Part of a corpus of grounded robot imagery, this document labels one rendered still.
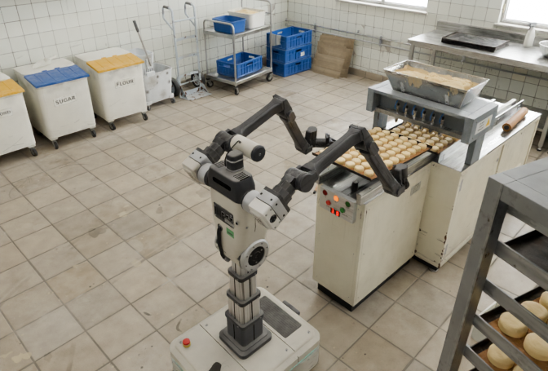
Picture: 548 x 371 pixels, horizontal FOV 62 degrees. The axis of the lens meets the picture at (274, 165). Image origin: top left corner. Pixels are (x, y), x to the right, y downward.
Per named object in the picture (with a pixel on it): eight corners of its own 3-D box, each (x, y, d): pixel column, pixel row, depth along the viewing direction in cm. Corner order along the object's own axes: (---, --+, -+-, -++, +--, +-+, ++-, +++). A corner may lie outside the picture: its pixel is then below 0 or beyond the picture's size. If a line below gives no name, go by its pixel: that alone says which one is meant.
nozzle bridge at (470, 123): (390, 121, 336) (395, 76, 319) (486, 154, 290) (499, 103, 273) (362, 134, 316) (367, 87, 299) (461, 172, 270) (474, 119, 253)
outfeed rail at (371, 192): (510, 105, 362) (513, 97, 358) (514, 106, 360) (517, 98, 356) (355, 204, 241) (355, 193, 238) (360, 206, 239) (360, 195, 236)
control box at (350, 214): (322, 204, 266) (324, 183, 259) (355, 221, 251) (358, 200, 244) (318, 206, 264) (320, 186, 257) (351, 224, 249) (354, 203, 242)
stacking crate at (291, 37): (291, 38, 723) (292, 25, 713) (311, 43, 700) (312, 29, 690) (266, 46, 684) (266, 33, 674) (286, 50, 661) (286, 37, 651)
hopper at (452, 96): (404, 79, 312) (407, 59, 306) (484, 101, 277) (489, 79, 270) (380, 90, 295) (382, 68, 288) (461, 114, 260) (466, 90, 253)
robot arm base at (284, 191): (273, 204, 183) (262, 187, 174) (285, 189, 185) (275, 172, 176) (289, 214, 177) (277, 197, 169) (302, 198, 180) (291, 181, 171)
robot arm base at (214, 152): (205, 155, 197) (218, 171, 206) (218, 142, 199) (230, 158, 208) (194, 148, 203) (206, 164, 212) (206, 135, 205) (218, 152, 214)
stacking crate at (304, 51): (292, 51, 733) (293, 38, 723) (311, 56, 708) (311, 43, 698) (266, 59, 695) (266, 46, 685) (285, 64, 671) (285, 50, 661)
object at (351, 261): (373, 241, 346) (387, 134, 302) (413, 264, 324) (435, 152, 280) (311, 288, 303) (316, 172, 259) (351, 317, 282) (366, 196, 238)
